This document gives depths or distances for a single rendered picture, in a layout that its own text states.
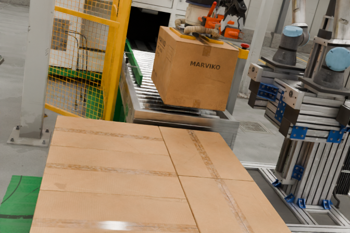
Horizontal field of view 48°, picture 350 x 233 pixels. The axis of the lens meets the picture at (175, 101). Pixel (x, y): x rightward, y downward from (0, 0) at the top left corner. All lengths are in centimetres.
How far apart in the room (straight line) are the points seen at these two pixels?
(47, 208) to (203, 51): 132
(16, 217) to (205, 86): 132
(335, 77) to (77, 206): 139
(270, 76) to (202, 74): 44
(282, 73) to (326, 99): 49
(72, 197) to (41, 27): 168
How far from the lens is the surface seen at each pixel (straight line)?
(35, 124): 322
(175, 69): 235
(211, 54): 238
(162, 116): 245
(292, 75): 260
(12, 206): 251
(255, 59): 565
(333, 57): 199
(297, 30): 256
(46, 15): 299
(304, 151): 255
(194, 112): 282
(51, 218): 148
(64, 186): 166
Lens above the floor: 141
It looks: 17 degrees down
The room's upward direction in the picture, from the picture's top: 12 degrees clockwise
